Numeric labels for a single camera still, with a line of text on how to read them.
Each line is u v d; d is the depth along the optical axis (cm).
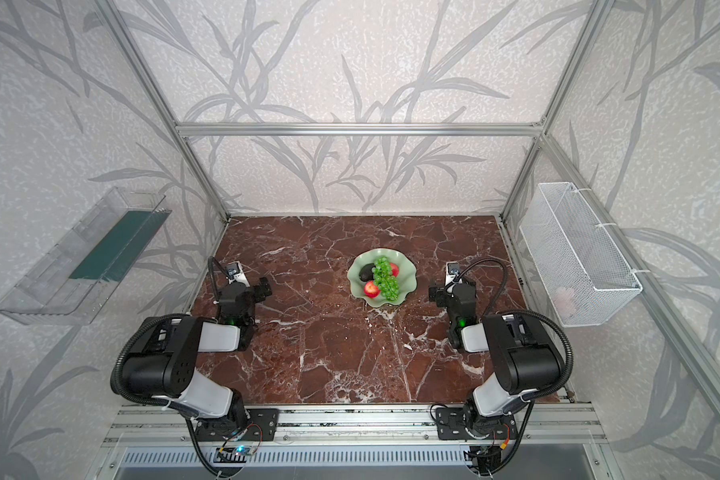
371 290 94
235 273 79
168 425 75
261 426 72
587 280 60
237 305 71
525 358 46
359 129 189
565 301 72
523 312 52
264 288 87
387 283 93
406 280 98
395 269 99
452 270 81
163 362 46
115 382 43
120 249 63
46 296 60
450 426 73
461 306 70
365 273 98
